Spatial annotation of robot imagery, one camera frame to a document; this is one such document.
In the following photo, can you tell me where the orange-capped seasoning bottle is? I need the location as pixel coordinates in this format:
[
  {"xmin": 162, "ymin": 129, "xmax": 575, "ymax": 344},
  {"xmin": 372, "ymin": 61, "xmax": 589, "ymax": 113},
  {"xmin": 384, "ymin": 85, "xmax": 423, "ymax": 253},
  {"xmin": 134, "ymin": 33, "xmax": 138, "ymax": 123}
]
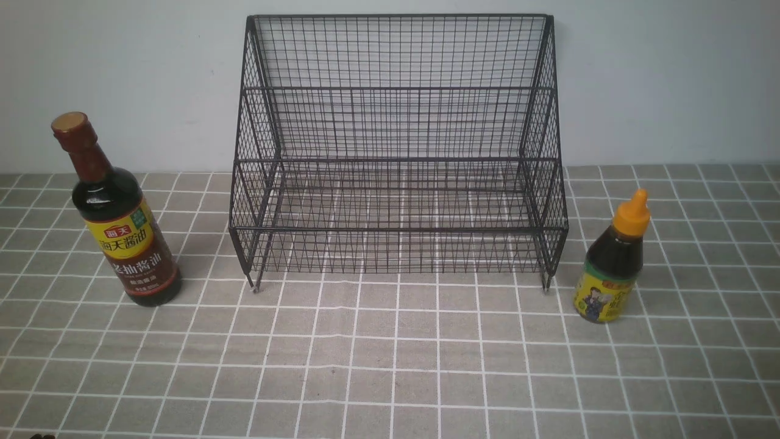
[{"xmin": 573, "ymin": 188, "xmax": 651, "ymax": 323}]

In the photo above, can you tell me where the dark soy sauce bottle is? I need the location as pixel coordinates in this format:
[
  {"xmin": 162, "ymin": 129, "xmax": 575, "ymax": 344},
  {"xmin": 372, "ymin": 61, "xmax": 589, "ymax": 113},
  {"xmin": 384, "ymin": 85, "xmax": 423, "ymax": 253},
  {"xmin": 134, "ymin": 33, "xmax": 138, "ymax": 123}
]
[{"xmin": 51, "ymin": 112, "xmax": 183, "ymax": 307}]

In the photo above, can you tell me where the grey checkered tablecloth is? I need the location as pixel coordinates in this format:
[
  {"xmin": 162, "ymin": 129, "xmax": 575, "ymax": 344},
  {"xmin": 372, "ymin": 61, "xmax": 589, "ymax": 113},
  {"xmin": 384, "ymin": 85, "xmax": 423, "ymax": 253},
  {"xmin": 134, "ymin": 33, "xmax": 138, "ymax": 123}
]
[{"xmin": 1, "ymin": 164, "xmax": 779, "ymax": 438}]

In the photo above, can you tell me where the black wire mesh shelf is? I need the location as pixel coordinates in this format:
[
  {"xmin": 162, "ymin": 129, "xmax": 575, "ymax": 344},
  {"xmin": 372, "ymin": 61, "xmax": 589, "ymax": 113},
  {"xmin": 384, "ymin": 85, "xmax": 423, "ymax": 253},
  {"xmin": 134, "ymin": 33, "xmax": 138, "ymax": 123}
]
[{"xmin": 228, "ymin": 12, "xmax": 569, "ymax": 289}]

